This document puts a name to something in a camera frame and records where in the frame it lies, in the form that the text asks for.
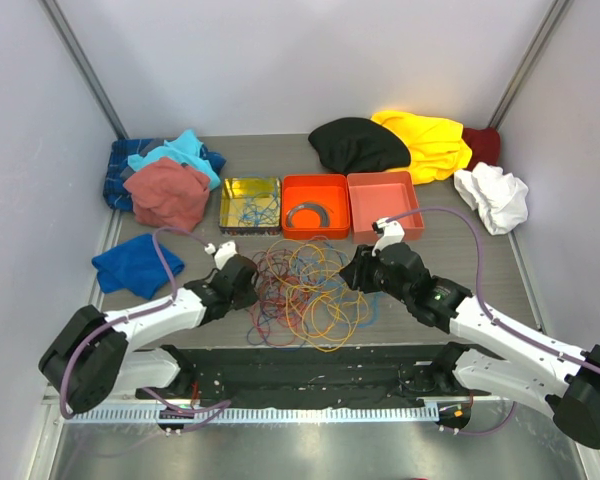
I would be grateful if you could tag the cyan cloth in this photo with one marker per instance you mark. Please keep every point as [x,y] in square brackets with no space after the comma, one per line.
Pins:
[185,149]

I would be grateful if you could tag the royal blue cloth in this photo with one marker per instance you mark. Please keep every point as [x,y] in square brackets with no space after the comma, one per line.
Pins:
[134,266]

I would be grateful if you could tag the aluminium frame post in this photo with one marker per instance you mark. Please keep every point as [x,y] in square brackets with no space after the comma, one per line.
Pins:
[70,41]
[543,35]

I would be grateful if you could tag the white slotted cable duct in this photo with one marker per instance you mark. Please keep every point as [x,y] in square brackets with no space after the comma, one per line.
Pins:
[152,412]

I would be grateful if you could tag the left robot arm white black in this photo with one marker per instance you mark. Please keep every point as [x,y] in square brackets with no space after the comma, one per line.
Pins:
[98,354]

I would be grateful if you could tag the orange square tray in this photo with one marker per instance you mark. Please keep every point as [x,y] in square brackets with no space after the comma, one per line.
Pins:
[315,205]

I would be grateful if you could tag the salmon pink square tray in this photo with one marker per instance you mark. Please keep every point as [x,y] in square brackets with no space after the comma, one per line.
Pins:
[378,195]

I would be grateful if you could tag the yellow cloth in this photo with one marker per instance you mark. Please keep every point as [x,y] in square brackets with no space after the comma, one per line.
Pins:
[436,146]

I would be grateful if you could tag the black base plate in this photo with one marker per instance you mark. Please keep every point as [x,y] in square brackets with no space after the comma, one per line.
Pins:
[355,377]

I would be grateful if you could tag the right aluminium frame post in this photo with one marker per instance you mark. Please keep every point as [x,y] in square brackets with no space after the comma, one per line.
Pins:
[543,35]

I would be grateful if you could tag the dark red cloth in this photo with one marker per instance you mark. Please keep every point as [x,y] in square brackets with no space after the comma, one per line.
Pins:
[485,145]

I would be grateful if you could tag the left aluminium frame post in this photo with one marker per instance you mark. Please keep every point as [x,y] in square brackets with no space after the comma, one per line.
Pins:
[70,41]

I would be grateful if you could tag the blue plaid cloth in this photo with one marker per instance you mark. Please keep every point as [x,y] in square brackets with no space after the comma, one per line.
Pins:
[115,195]

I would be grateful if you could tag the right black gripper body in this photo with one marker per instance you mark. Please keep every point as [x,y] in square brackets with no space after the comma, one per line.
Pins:
[369,274]

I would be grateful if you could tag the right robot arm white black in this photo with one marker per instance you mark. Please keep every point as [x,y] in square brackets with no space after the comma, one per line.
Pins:
[503,357]

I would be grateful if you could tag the salmon pink cloth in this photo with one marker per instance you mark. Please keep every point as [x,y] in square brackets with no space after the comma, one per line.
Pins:
[168,194]

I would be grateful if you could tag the gold tin box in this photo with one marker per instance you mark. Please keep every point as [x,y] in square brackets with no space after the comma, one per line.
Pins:
[250,206]

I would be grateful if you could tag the white cloth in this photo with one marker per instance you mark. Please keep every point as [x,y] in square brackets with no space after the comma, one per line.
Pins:
[499,198]

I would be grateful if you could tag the black cloth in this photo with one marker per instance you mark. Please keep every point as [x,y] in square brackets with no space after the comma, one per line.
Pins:
[358,145]

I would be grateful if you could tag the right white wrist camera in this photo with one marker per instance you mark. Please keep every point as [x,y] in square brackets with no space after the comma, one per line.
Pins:
[389,232]

